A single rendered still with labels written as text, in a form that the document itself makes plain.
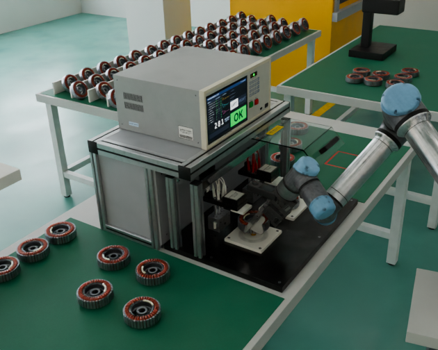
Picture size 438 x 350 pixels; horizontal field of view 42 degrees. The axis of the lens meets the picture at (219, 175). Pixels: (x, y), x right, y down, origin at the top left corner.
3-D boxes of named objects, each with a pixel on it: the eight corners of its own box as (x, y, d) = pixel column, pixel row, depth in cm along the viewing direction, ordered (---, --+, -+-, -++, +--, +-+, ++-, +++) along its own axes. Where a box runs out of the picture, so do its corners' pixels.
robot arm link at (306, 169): (309, 175, 173) (295, 154, 177) (290, 196, 180) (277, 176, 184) (327, 173, 178) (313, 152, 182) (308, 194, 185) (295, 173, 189)
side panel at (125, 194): (163, 246, 204) (156, 166, 189) (158, 251, 202) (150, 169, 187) (106, 225, 218) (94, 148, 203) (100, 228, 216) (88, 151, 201)
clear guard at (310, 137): (344, 144, 216) (345, 129, 213) (318, 169, 198) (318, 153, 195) (268, 127, 232) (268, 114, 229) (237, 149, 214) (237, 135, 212)
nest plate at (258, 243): (281, 232, 206) (281, 230, 205) (261, 253, 195) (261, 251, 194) (246, 221, 213) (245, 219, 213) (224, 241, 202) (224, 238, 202)
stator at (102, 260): (118, 248, 203) (117, 239, 202) (137, 261, 196) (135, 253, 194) (91, 262, 197) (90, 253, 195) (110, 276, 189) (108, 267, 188)
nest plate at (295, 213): (311, 203, 223) (311, 201, 223) (293, 221, 212) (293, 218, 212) (277, 194, 231) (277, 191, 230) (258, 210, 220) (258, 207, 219)
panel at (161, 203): (256, 171, 249) (256, 106, 236) (162, 245, 201) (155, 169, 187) (254, 170, 250) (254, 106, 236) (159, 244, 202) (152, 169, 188)
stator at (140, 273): (166, 263, 195) (165, 254, 193) (173, 282, 185) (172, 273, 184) (133, 269, 192) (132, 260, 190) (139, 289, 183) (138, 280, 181)
